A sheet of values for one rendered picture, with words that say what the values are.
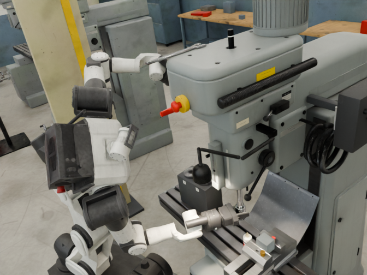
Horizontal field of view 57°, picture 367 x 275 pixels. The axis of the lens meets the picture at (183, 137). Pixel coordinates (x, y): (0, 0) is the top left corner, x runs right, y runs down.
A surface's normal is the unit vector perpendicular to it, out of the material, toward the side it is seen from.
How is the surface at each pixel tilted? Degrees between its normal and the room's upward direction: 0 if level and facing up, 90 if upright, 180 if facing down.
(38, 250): 0
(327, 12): 90
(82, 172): 58
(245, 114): 90
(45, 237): 0
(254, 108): 90
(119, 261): 0
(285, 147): 90
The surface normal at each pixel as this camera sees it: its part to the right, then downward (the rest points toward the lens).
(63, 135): 0.61, -0.28
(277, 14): -0.30, 0.51
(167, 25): 0.58, 0.35
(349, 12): -0.80, 0.39
